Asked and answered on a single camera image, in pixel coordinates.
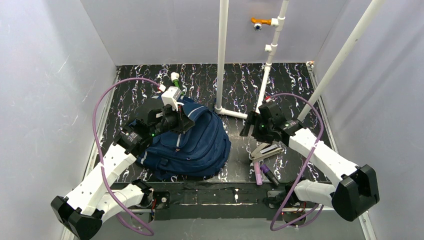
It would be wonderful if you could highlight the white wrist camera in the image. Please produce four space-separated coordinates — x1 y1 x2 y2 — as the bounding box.
160 86 182 109
262 96 275 104

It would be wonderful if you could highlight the green white pipe fitting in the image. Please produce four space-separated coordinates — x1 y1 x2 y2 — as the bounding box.
170 72 181 89

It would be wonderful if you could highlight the pink highlighter pen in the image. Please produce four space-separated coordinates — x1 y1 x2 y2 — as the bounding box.
253 161 263 186

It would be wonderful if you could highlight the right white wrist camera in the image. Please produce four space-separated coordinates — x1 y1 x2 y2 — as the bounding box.
262 96 275 104

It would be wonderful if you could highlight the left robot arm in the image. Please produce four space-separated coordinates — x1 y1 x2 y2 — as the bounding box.
50 104 195 240

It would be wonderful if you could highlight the orange tap on pipe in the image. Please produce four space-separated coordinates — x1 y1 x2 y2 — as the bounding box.
250 17 272 31

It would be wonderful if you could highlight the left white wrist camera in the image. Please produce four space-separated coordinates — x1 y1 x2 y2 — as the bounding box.
160 86 182 109

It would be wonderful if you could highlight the white PVC pipe frame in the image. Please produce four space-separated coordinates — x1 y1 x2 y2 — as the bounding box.
214 0 387 123

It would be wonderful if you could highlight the navy blue student backpack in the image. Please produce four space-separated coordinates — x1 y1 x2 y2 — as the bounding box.
136 96 231 180

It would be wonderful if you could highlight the grey black stapler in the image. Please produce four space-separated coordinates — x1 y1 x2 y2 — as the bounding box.
249 143 283 163

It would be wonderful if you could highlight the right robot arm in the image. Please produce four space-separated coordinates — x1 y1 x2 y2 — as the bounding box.
240 102 380 222

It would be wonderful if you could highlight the black marker pen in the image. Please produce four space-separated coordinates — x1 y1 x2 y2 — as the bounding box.
260 164 280 187

